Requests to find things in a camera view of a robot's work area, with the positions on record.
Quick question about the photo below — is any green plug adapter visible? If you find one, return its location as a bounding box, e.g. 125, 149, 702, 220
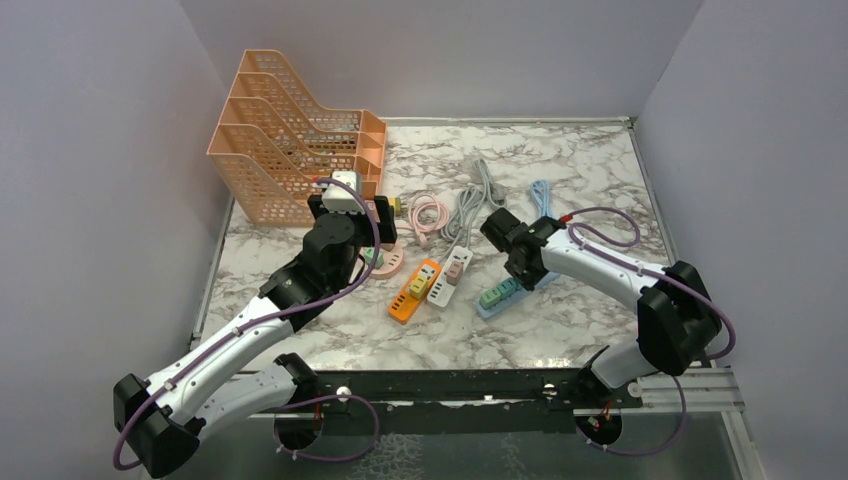
478, 286, 502, 310
362, 247, 384, 269

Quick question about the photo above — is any yellow cube plug adapter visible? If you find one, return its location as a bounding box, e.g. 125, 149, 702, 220
408, 274, 431, 300

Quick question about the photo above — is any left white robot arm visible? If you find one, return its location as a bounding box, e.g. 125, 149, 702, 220
113, 195, 397, 478

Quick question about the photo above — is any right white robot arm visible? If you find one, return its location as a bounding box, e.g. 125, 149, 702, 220
481, 208, 736, 407

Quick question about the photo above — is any blue power strip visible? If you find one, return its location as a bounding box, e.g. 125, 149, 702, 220
475, 272, 560, 319

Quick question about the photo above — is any round pink power strip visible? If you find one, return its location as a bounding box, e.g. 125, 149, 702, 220
360, 243, 404, 280

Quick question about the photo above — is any white power strip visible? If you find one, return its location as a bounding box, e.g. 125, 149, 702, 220
426, 246, 473, 310

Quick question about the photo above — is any orange power strip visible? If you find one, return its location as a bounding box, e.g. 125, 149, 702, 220
388, 259, 442, 325

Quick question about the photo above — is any orange mesh file organizer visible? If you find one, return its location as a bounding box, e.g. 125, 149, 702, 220
207, 49, 387, 227

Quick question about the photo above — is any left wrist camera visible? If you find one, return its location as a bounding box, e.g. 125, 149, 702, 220
320, 170, 364, 214

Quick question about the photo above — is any blue coiled cable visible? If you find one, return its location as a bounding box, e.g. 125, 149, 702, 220
529, 180, 556, 221

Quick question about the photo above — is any grey coiled cable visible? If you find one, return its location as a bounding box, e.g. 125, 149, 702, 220
439, 157, 509, 243

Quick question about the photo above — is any pink coiled cable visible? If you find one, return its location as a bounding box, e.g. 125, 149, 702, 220
397, 193, 453, 250

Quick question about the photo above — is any black mounting rail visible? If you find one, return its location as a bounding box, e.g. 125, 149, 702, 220
270, 354, 643, 443

